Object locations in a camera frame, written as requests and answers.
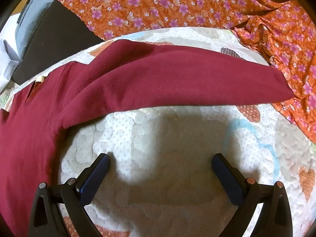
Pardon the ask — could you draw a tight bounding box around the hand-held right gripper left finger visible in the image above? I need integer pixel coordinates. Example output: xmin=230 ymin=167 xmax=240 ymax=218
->
xmin=28 ymin=153 xmax=111 ymax=237

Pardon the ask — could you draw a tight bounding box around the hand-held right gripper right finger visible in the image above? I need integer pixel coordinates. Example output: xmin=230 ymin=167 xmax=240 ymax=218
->
xmin=211 ymin=153 xmax=293 ymax=237

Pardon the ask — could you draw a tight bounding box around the maroon garment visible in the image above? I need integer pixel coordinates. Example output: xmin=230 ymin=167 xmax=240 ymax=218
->
xmin=0 ymin=40 xmax=295 ymax=235

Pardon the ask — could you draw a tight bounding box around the quilted heart print blanket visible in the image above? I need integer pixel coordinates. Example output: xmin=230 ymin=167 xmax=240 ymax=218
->
xmin=0 ymin=26 xmax=316 ymax=237

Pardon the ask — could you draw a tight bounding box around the black cushion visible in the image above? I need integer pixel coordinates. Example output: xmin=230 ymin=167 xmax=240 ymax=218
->
xmin=12 ymin=0 xmax=104 ymax=84

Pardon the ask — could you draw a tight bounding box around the orange floral cloth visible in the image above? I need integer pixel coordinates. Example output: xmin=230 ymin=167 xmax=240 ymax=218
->
xmin=56 ymin=0 xmax=316 ymax=145

